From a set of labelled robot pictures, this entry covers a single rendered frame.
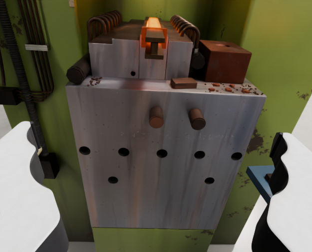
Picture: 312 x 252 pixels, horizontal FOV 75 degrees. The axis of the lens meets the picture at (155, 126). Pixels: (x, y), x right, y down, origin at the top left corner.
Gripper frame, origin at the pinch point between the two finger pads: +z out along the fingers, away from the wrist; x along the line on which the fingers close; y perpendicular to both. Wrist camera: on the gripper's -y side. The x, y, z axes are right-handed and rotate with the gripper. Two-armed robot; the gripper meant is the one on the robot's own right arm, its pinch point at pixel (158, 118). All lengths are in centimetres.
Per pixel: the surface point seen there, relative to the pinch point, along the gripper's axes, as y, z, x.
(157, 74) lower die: 7.2, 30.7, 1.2
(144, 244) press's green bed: 62, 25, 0
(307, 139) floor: 100, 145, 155
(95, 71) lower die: 7.4, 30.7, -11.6
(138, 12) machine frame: -1, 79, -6
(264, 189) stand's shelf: 26.2, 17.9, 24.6
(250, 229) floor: 100, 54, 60
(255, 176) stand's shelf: 26.2, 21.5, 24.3
